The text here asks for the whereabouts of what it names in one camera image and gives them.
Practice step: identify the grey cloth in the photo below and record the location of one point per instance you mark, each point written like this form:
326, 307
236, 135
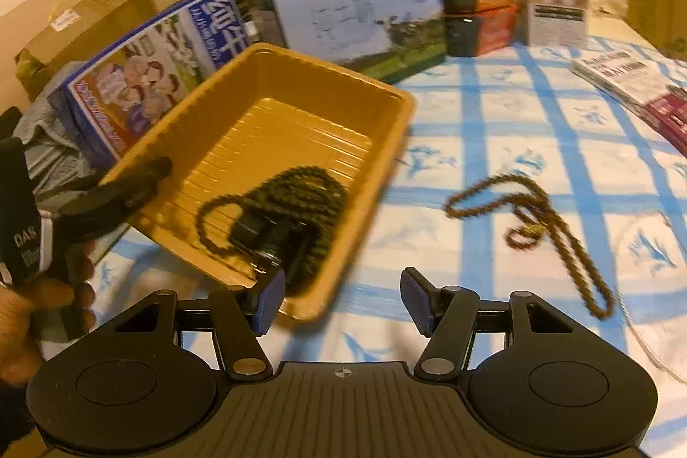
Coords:
48, 152

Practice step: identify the brown cardboard box with label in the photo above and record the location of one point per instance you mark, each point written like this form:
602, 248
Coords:
86, 23

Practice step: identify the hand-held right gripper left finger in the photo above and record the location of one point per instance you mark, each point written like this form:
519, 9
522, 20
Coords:
271, 302

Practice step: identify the dark object behind milk boxes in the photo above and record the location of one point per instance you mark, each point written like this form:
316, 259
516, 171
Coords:
257, 7

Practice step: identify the yellow plastic tray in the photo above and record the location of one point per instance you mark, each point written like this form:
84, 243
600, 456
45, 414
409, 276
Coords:
300, 125

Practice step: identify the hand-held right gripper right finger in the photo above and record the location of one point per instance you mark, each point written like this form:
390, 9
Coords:
416, 299

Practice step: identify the milk box with people print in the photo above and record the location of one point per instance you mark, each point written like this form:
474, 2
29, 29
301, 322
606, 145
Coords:
139, 71

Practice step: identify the person's left hand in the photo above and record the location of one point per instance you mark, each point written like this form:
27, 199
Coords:
21, 329

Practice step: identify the black and red box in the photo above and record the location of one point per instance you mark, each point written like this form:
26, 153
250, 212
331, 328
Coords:
483, 31

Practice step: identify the blue checked bedsheet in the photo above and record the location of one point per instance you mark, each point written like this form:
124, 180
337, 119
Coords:
483, 125

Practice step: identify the white and maroon book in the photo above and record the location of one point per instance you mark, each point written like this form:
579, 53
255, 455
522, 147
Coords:
633, 88

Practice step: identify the blue cow print milk box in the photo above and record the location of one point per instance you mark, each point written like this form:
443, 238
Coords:
349, 12

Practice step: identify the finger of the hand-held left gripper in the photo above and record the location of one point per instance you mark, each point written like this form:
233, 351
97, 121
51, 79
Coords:
142, 173

